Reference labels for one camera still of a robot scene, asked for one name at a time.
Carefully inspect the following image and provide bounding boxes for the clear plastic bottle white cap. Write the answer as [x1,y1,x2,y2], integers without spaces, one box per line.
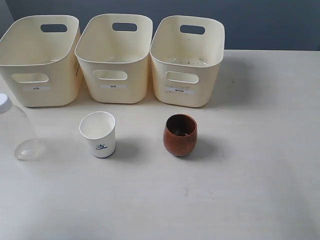
[0,93,44,161]

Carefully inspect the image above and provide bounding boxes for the cream plastic bin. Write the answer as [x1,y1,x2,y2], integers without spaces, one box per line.
[0,15,83,107]
[74,13,153,104]
[149,15,225,108]

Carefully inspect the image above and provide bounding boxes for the right cream plastic bin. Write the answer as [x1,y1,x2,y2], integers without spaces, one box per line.
[149,15,225,108]

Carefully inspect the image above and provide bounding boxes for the left cream plastic bin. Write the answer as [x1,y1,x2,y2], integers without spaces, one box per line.
[0,15,83,107]

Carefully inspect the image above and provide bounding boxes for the brown wooden cup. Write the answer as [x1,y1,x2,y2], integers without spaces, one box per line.
[163,113,198,157]

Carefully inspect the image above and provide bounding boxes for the middle cream plastic bin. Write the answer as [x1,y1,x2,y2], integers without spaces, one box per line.
[74,13,153,104]

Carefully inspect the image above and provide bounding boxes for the white paper cup blue logo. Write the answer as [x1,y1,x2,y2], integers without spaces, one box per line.
[79,111,116,158]

